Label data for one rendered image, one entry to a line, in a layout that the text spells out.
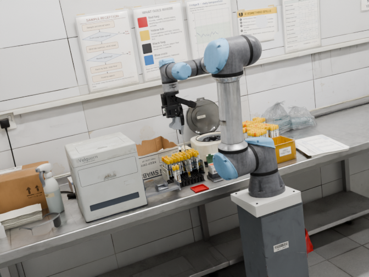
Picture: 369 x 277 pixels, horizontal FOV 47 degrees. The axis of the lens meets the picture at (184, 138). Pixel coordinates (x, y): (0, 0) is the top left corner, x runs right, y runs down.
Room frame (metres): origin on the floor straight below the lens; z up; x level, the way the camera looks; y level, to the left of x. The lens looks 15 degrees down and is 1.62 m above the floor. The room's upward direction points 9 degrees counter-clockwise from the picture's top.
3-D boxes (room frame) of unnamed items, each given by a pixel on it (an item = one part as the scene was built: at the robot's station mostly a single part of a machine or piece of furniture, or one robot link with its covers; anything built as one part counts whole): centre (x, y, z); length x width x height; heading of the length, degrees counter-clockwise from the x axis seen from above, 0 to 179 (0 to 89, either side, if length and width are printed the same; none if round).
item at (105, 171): (1.85, 0.38, 1.03); 0.31 x 0.27 x 0.30; 110
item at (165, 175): (2.07, 0.03, 0.91); 0.20 x 0.10 x 0.07; 110
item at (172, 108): (1.96, 0.03, 1.28); 0.09 x 0.08 x 0.12; 110
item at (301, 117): (2.66, -0.77, 0.94); 0.20 x 0.17 x 0.14; 84
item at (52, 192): (1.85, 0.65, 1.00); 0.09 x 0.08 x 0.24; 20
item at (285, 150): (2.10, -0.48, 0.93); 0.13 x 0.13 x 0.10; 19
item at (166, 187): (1.83, 0.16, 0.92); 0.21 x 0.07 x 0.05; 110
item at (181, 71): (1.89, -0.04, 1.43); 0.11 x 0.11 x 0.08; 28
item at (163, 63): (1.96, 0.02, 1.43); 0.09 x 0.08 x 0.11; 28
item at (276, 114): (2.63, -0.59, 0.97); 0.26 x 0.17 x 0.19; 124
